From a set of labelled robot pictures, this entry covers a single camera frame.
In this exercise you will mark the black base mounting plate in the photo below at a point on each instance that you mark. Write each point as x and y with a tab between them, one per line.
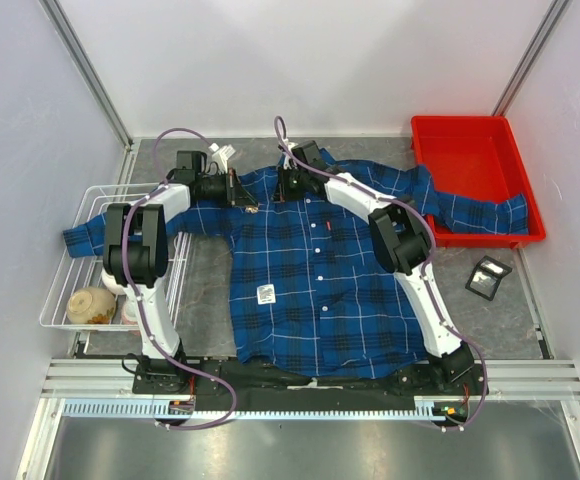
259	384

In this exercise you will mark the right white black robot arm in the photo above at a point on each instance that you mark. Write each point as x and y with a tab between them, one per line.
403	245

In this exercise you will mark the red plastic bin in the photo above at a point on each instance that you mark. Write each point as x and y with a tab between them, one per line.
475	157

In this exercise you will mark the beige ceramic bowl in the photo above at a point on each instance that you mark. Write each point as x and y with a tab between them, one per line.
91	306

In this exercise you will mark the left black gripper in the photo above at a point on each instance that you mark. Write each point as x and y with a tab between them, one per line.
235	193

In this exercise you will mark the blue plaid shirt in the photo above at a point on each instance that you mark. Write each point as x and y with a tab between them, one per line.
306	291

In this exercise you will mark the pink patterned ceramic bowl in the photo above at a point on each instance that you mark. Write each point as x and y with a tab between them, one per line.
130	316

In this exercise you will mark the black brooch box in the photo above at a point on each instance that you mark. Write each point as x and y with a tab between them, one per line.
486	277

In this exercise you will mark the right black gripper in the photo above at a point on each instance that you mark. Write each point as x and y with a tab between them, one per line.
283	193

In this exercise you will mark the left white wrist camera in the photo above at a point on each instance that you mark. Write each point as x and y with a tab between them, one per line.
221	156

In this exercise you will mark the white ceramic bowl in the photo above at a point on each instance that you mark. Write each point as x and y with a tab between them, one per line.
111	284

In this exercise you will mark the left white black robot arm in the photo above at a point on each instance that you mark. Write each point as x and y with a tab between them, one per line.
136	251

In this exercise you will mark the aluminium slotted rail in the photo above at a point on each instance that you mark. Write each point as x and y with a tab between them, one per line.
151	409

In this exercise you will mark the white wire dish rack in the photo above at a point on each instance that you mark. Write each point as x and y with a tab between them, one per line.
77	273

